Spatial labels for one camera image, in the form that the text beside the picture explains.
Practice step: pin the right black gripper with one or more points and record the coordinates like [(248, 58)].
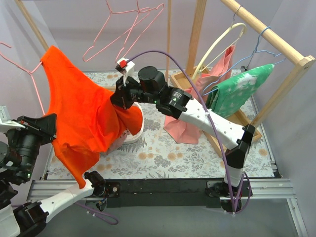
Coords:
[(123, 92)]

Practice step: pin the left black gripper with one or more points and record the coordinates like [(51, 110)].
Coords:
[(37, 129)]

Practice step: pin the orange t shirt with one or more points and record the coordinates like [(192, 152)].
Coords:
[(87, 122)]

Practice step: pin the pink hanger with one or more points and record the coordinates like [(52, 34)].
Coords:
[(18, 87), (140, 27), (116, 31)]

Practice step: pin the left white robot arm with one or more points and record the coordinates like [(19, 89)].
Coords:
[(29, 219)]

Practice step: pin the green tie-dye shirt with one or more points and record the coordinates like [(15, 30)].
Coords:
[(229, 95)]

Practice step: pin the cream wooden hanger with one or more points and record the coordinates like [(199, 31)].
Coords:
[(229, 37)]

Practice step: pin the white laundry basket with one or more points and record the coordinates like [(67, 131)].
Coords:
[(134, 138)]

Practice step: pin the dusty pink garment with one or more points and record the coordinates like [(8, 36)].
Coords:
[(118, 142)]

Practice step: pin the floral table mat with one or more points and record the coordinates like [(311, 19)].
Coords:
[(156, 155)]

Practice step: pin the left wooden clothes rack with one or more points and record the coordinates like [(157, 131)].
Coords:
[(42, 41)]

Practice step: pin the wooden clothes rack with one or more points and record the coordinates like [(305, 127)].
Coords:
[(301, 64), (42, 41)]

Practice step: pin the right wooden clothes rack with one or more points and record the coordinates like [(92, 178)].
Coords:
[(301, 64)]

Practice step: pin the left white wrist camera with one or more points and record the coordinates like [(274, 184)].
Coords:
[(6, 123)]

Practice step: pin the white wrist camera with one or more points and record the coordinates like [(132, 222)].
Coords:
[(6, 123), (126, 68)]

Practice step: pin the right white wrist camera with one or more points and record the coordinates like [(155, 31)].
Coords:
[(126, 68)]

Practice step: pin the aluminium frame rail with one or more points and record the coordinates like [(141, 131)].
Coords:
[(273, 188)]

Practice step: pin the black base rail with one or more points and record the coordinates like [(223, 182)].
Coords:
[(207, 192)]

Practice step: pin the blue wire hanger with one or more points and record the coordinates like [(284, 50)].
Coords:
[(255, 51)]

